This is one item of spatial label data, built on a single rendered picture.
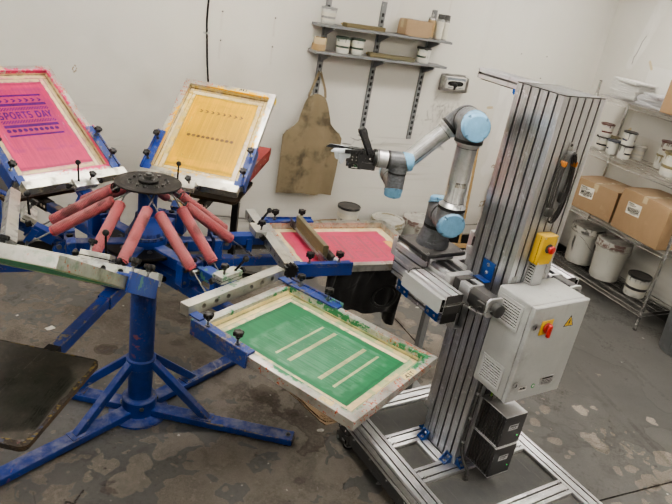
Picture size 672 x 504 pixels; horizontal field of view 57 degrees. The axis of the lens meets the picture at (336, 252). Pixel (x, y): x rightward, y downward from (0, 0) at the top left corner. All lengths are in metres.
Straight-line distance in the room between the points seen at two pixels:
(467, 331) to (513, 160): 0.82
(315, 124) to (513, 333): 3.08
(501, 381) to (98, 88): 3.46
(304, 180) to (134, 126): 1.46
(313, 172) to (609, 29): 3.24
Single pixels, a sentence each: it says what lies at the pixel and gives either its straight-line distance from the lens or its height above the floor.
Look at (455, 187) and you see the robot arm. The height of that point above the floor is 1.59.
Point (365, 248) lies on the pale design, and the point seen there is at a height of 0.96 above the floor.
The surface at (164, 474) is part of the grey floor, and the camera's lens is 3.29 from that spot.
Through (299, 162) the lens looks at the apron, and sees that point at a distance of 5.32.
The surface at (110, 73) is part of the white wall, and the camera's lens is 4.90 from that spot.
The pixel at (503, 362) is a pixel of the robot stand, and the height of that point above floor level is 0.93.
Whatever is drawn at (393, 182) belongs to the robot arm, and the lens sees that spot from 2.57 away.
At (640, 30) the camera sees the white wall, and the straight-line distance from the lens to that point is 6.64.
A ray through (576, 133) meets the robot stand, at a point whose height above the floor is 1.89.
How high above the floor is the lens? 2.30
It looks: 24 degrees down
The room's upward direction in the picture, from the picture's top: 10 degrees clockwise
